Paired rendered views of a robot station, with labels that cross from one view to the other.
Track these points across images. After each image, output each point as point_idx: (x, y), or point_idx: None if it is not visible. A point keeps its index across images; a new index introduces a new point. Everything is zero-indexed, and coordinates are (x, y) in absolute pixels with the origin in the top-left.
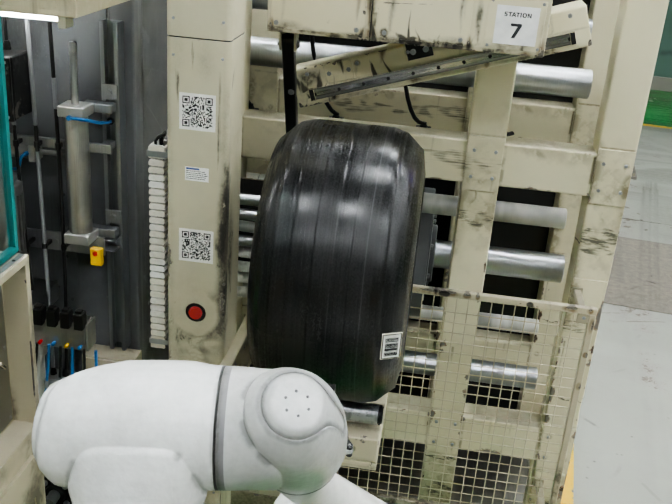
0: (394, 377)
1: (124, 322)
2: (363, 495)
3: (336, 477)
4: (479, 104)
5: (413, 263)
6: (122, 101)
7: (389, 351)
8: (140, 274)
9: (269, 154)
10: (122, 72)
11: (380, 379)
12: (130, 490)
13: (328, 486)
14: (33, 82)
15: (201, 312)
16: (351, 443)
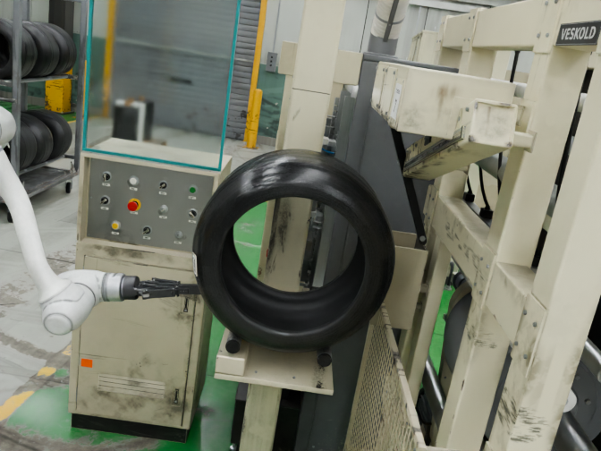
0: (212, 302)
1: (314, 277)
2: (24, 227)
3: (20, 206)
4: (495, 215)
5: (230, 225)
6: (342, 144)
7: (194, 268)
8: (332, 256)
9: (436, 227)
10: (346, 127)
11: (202, 293)
12: None
13: (9, 200)
14: None
15: (266, 253)
16: (145, 292)
